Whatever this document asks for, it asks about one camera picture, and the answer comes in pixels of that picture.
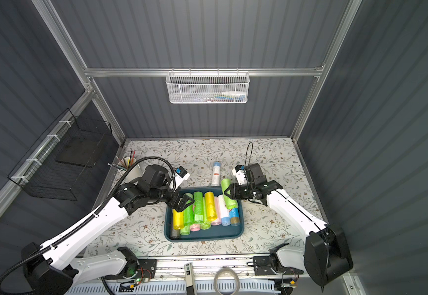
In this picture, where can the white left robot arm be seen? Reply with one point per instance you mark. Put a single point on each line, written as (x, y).
(53, 267)

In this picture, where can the dark green trash bag roll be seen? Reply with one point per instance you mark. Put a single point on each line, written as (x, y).
(198, 207)

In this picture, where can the white pen cup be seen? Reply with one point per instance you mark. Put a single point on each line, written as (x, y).
(123, 164)

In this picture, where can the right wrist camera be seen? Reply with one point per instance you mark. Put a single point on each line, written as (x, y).
(239, 172)

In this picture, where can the white blue trash bag roll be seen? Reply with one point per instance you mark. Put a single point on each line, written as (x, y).
(216, 174)

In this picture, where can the bright green trash bag roll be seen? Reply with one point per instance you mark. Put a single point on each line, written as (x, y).
(188, 213)

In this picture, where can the pale green trash bag roll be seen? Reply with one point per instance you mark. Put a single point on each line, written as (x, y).
(205, 225)

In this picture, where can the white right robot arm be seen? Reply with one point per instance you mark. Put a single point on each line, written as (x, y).
(325, 255)

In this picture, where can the black wire wall basket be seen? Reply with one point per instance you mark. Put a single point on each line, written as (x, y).
(70, 164)

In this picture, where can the grey handheld device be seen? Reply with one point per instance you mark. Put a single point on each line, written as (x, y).
(189, 279)

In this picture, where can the teal plastic storage box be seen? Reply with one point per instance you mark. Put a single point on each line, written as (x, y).
(214, 233)

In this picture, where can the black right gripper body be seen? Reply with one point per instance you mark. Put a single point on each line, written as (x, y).
(243, 192)

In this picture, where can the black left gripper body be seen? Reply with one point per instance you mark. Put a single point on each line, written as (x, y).
(179, 201)

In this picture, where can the yellow trash bag roll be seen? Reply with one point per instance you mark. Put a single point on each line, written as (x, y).
(210, 206)
(177, 220)

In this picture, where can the white wire wall basket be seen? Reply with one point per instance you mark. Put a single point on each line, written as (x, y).
(204, 89)

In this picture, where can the light green trash bag roll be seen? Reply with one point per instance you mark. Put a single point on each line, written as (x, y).
(230, 204)

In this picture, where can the grey trash bag roll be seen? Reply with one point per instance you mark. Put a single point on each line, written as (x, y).
(175, 234)

